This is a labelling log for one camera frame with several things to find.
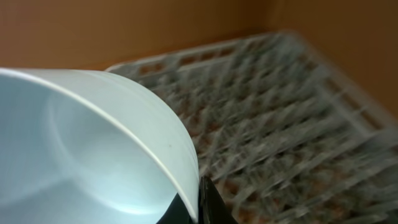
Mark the light blue bowl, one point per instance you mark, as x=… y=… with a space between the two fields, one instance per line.
x=82 y=146

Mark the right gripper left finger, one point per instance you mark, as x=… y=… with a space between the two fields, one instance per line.
x=176 y=213

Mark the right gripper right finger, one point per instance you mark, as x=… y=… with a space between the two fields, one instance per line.
x=212 y=208

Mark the grey dishwasher rack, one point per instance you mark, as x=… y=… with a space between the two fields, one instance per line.
x=284 y=135

